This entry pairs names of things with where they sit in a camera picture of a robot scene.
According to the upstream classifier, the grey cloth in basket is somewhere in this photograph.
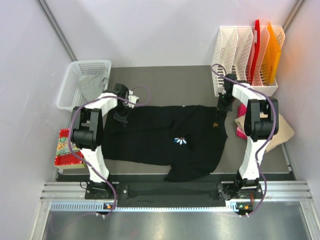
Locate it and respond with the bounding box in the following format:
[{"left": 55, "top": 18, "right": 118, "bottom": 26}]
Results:
[{"left": 78, "top": 69, "right": 109, "bottom": 102}]

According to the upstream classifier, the white plastic mesh basket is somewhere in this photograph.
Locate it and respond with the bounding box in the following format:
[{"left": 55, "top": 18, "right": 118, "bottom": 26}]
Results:
[{"left": 56, "top": 59, "right": 112, "bottom": 112}]

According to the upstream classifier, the pink t shirt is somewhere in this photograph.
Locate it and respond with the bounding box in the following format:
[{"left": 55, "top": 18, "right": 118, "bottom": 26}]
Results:
[{"left": 236, "top": 104, "right": 247, "bottom": 140}]

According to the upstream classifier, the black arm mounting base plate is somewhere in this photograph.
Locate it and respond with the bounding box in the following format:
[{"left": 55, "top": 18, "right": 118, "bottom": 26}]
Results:
[{"left": 84, "top": 181, "right": 264, "bottom": 201}]

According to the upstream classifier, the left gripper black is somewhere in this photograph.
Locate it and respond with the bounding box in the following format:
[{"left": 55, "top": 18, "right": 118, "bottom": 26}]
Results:
[{"left": 113, "top": 102, "right": 134, "bottom": 127}]

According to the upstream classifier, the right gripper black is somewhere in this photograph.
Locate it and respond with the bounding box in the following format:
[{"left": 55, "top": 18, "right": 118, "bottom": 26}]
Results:
[{"left": 217, "top": 92, "right": 237, "bottom": 117}]

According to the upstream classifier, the red illustrated book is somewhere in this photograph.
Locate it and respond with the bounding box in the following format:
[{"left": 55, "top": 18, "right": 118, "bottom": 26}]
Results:
[{"left": 54, "top": 128, "right": 85, "bottom": 170}]

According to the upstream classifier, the white file organizer rack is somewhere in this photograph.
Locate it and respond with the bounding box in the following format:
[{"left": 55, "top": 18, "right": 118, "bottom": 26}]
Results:
[{"left": 211, "top": 26, "right": 285, "bottom": 97}]

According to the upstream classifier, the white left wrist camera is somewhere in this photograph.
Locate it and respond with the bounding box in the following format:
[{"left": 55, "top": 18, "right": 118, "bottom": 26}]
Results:
[{"left": 126, "top": 90, "right": 140, "bottom": 109}]

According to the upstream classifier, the orange plastic folder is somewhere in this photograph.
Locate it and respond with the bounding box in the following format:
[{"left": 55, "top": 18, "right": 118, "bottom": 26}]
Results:
[{"left": 261, "top": 22, "right": 282, "bottom": 86}]

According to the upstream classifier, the red plastic folder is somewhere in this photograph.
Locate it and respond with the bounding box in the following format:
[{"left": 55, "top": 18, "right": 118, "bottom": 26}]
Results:
[{"left": 247, "top": 19, "right": 261, "bottom": 84}]

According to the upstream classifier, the black daisy print t shirt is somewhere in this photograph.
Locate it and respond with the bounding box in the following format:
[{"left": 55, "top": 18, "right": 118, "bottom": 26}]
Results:
[{"left": 101, "top": 105, "right": 228, "bottom": 182}]

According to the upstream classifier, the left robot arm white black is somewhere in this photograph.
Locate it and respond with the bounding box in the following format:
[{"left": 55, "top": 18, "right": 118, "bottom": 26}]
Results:
[{"left": 68, "top": 83, "right": 140, "bottom": 200}]

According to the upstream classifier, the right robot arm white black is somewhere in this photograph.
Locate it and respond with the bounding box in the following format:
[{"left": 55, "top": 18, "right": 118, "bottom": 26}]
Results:
[{"left": 217, "top": 73, "right": 279, "bottom": 200}]

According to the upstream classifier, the beige t shirt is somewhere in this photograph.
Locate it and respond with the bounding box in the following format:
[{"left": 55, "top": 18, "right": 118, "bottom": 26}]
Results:
[{"left": 234, "top": 115, "right": 295, "bottom": 153}]

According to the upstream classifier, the white slotted cable duct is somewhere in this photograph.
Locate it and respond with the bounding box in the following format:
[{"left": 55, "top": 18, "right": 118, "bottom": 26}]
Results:
[{"left": 49, "top": 201, "right": 253, "bottom": 212}]

